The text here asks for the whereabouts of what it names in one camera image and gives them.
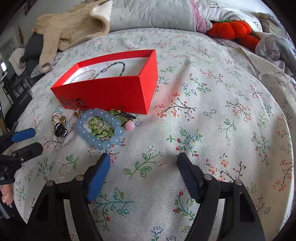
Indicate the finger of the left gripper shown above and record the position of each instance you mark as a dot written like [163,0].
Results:
[23,135]
[28,152]

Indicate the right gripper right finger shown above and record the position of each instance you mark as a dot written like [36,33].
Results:
[240,220]

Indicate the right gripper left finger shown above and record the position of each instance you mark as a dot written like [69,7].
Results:
[48,220]

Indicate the black hair claw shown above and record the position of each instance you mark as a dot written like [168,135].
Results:
[60,130]

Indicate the gold earring charm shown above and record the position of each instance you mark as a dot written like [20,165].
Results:
[77,113]

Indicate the red jewelry box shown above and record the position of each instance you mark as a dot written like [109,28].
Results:
[123,80]

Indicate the left hand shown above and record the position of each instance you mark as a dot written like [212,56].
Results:
[7,194]

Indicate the black small carton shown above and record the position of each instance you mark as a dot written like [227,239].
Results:
[17,109]

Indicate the black chair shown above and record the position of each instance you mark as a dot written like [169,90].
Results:
[22,64]

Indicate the pink bead charm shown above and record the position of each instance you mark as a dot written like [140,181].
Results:
[130,125]

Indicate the floral bed cover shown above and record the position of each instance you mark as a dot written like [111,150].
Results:
[230,111]

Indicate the beige fleece jacket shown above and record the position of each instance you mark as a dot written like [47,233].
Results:
[62,31]

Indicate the crumpled grey clothing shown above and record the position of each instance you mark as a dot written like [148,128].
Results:
[276,50]

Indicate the orange pumpkin plush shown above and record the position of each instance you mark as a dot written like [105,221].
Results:
[239,31]

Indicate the grey pillow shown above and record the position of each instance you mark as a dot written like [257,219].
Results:
[180,15]

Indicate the white printed pillow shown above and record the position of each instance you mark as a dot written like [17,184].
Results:
[218,12]

